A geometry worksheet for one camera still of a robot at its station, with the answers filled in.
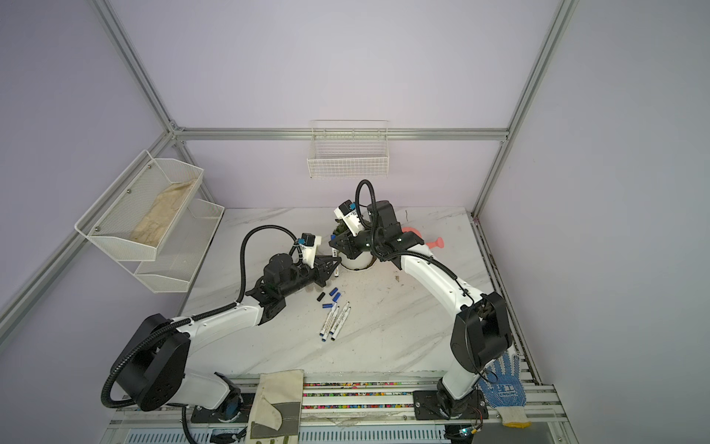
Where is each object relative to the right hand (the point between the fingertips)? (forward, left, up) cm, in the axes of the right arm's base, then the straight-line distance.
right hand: (331, 243), depth 78 cm
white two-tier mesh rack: (+2, +54, -13) cm, 56 cm away
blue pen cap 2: (-3, +1, -26) cm, 26 cm away
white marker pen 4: (-10, -3, -25) cm, 28 cm away
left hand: (-1, -1, -5) cm, 5 cm away
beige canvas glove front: (-38, +14, -24) cm, 47 cm away
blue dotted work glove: (-31, -49, -27) cm, 64 cm away
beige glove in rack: (+2, +50, +5) cm, 51 cm away
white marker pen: (-2, -1, -3) cm, 3 cm away
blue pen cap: (-2, +2, -25) cm, 25 cm away
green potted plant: (+10, -9, -22) cm, 26 cm away
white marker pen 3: (-15, +3, -26) cm, 30 cm away
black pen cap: (-3, +6, -26) cm, 27 cm away
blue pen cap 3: (-7, +4, -26) cm, 27 cm away
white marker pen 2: (-13, +3, -25) cm, 28 cm away
